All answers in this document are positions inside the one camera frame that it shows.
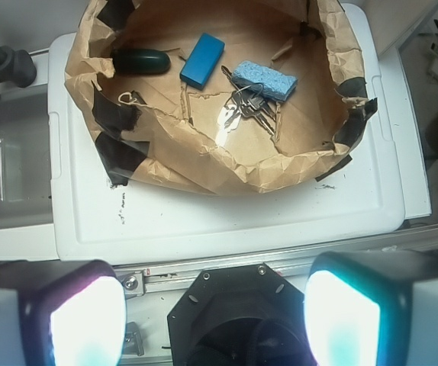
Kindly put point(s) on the clear plastic bin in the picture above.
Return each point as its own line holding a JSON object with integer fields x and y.
{"x": 25, "y": 172}

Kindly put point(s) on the metal corner bracket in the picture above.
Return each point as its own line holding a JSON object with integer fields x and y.
{"x": 133, "y": 342}

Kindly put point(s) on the black octagonal mount plate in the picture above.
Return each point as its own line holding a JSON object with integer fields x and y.
{"x": 247, "y": 315}

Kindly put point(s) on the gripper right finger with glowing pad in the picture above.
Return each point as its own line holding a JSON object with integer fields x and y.
{"x": 373, "y": 308}

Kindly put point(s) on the brown paper bag tray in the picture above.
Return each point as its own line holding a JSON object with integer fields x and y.
{"x": 150, "y": 78}

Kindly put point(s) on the white plastic lid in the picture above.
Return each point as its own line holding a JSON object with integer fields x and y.
{"x": 383, "y": 185}

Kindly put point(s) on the bunch of metal keys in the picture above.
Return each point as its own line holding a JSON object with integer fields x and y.
{"x": 243, "y": 103}

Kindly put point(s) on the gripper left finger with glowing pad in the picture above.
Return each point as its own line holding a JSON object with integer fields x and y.
{"x": 60, "y": 313}

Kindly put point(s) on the dark green oval object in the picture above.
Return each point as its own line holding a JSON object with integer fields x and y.
{"x": 140, "y": 61}

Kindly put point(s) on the blue sponge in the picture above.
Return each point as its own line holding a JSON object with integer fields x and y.
{"x": 265, "y": 81}

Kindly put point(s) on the blue rectangular block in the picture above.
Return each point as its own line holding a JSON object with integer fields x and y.
{"x": 202, "y": 61}

